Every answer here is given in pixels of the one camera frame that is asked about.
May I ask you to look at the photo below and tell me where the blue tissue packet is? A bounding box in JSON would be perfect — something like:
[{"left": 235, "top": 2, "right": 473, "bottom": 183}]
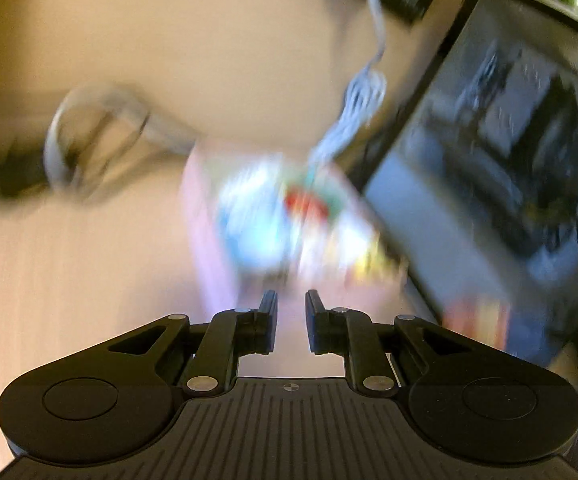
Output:
[{"left": 217, "top": 159, "right": 297, "bottom": 273}]

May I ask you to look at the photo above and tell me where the white coiled cable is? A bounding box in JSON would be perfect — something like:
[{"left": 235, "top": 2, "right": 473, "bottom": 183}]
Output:
[{"left": 306, "top": 0, "right": 391, "bottom": 173}]

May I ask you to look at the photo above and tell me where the red star ornament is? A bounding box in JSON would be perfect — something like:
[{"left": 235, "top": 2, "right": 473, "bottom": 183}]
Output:
[{"left": 283, "top": 184, "right": 337, "bottom": 228}]

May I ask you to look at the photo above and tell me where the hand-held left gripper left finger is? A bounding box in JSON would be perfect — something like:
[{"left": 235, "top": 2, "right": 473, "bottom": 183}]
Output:
[{"left": 89, "top": 289, "right": 280, "bottom": 396}]

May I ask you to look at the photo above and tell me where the grey looped cable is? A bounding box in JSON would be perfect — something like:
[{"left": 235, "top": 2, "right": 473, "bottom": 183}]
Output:
[{"left": 43, "top": 84, "right": 202, "bottom": 193}]

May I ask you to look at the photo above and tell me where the flat black monitor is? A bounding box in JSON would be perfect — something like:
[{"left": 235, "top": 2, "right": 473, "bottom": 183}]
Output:
[{"left": 361, "top": 0, "right": 578, "bottom": 366}]

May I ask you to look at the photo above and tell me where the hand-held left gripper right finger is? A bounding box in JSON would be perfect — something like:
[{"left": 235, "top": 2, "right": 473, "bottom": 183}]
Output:
[{"left": 305, "top": 288, "right": 490, "bottom": 396}]

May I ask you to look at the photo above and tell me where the pink cardboard box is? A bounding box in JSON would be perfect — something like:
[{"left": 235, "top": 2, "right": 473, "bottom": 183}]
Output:
[{"left": 178, "top": 149, "right": 411, "bottom": 317}]

